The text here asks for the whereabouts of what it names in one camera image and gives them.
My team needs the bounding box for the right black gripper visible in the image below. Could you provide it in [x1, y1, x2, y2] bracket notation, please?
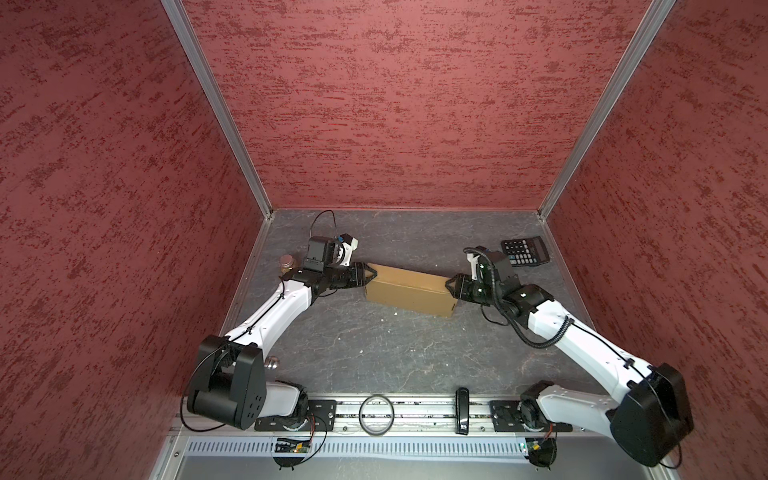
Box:
[442, 273, 500, 306]

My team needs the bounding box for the brown cardboard box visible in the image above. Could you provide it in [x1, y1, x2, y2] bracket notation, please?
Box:
[364, 264, 458, 318]

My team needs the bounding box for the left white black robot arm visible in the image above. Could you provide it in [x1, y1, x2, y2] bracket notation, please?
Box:
[180, 234, 377, 430]

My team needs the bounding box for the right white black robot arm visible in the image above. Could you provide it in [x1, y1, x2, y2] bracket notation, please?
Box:
[446, 247, 694, 467]

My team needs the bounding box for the black desk calculator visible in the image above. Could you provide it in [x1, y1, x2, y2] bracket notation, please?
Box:
[500, 236, 550, 267]

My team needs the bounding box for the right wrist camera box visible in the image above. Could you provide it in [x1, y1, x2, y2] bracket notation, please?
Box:
[464, 248, 488, 282]

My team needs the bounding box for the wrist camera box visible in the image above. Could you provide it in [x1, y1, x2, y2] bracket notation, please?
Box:
[464, 248, 488, 282]
[333, 234, 358, 267]

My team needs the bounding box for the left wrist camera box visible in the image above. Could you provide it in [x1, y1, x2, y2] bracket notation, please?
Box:
[333, 234, 358, 267]

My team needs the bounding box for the black handle bar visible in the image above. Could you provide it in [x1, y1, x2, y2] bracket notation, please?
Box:
[454, 387, 470, 436]

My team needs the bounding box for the black cable ring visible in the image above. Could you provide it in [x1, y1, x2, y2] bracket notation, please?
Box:
[358, 393, 396, 437]

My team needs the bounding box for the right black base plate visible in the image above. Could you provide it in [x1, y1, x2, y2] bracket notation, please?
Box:
[489, 400, 574, 434]

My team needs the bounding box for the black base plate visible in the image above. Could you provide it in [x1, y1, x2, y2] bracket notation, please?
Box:
[489, 400, 574, 434]
[254, 399, 338, 432]

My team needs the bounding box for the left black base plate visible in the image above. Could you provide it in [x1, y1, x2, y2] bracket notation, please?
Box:
[254, 399, 338, 432]

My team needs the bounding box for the aluminium front rail frame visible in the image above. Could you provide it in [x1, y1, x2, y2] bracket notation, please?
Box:
[149, 392, 682, 480]

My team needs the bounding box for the right circuit board with wires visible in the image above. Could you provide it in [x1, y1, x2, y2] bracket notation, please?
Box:
[526, 437, 558, 469]

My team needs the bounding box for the circuit board with wires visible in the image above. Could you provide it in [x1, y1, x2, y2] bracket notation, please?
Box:
[526, 437, 558, 469]
[272, 437, 313, 470]

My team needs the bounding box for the left circuit board with wires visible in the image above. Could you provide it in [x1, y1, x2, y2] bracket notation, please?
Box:
[272, 437, 313, 470]

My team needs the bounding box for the left aluminium corner post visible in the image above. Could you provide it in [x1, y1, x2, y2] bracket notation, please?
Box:
[161, 0, 274, 222]

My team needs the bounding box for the aluminium corner post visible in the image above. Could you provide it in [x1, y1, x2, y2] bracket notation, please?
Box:
[161, 0, 274, 222]
[538, 0, 676, 222]

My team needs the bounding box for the right aluminium corner post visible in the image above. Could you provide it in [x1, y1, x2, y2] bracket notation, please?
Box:
[538, 0, 676, 222]

